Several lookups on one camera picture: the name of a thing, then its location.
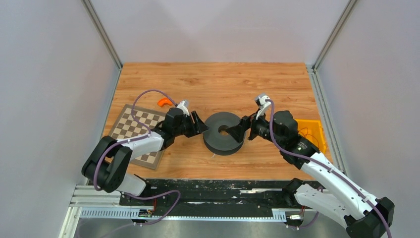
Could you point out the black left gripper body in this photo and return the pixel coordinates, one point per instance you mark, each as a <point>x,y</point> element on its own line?
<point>186,128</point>

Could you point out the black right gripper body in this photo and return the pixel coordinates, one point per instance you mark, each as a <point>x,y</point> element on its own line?
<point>255,125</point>

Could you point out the black cable spool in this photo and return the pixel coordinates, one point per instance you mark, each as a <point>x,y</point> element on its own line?
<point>216,138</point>

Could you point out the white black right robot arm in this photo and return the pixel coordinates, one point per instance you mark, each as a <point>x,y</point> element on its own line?
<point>359,212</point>

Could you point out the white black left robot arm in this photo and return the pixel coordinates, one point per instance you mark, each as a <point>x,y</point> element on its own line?
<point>107,165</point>

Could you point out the orange curved plastic piece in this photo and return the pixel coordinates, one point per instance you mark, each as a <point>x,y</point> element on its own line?
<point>164,102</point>

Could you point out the yellow plastic bin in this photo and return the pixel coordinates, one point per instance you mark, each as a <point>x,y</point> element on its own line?
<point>313,131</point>

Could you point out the wooden chessboard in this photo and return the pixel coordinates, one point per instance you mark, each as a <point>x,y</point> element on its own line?
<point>125,127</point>

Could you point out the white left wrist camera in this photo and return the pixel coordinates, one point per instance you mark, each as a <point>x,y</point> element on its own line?
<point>183,105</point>

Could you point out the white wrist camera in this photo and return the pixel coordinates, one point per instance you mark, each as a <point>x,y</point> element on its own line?
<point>183,105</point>
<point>263,103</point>

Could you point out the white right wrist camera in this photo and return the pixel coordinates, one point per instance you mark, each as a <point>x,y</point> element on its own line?
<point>263,103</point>

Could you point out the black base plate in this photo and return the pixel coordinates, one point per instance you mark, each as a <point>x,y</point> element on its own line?
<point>217,198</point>

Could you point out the aluminium side rail right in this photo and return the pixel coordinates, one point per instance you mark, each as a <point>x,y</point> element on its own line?
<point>325,118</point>

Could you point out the aluminium frame post right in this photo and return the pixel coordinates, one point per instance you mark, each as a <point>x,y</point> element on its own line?
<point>334,33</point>

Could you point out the aluminium frame post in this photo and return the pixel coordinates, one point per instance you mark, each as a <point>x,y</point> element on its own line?
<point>334,33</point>
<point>89,7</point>

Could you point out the aluminium frame post left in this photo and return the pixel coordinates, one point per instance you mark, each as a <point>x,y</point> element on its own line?
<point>89,7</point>

